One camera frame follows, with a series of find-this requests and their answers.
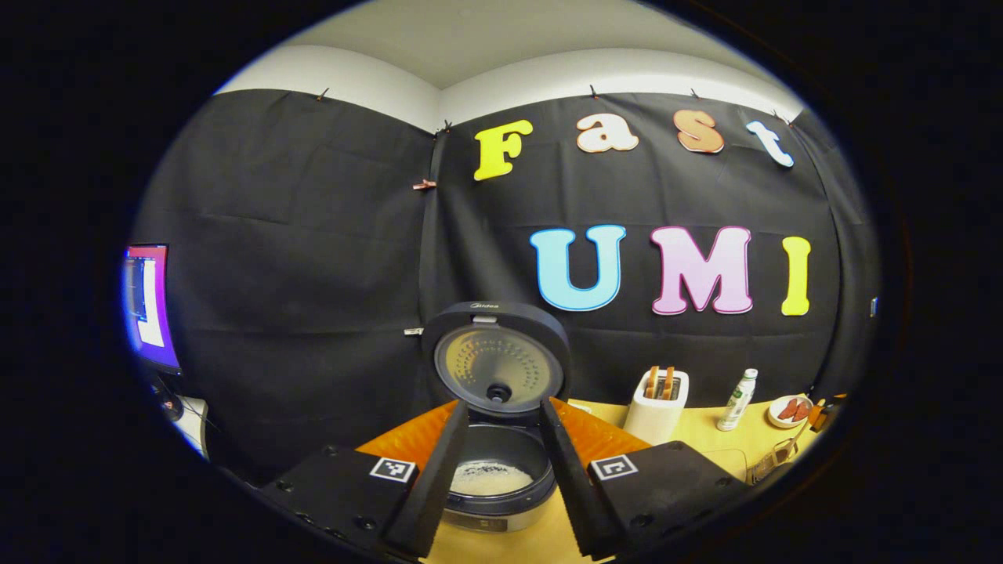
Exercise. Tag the white rice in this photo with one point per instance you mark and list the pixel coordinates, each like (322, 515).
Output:
(490, 479)

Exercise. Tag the black backdrop cloth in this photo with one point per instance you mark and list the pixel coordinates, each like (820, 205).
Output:
(313, 235)

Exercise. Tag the dark grey rice cooker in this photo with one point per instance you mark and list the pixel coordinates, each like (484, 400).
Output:
(497, 364)

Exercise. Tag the white toaster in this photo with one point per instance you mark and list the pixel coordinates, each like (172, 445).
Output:
(654, 419)

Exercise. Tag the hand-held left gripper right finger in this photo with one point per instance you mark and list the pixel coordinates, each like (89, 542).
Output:
(568, 486)

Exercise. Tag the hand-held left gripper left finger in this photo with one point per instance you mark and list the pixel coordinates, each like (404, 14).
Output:
(439, 486)

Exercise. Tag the white milk bottle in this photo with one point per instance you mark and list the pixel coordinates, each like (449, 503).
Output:
(737, 401)

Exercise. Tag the white divided condiment tray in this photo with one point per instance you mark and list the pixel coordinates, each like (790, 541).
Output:
(581, 407)

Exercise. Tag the white side table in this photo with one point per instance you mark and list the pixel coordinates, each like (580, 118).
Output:
(194, 427)

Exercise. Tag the toasted bread slice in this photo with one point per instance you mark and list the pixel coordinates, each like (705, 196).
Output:
(668, 381)
(652, 381)

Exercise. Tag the red sausage piece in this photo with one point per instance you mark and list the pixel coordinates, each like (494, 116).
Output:
(804, 410)
(787, 409)

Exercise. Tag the white round plate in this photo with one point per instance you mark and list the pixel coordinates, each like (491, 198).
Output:
(776, 419)

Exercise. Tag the computer monitor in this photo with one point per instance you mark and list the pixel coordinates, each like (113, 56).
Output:
(149, 305)

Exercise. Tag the black round device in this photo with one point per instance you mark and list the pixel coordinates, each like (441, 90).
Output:
(168, 406)

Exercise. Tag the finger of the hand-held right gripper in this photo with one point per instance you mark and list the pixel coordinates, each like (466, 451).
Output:
(820, 413)

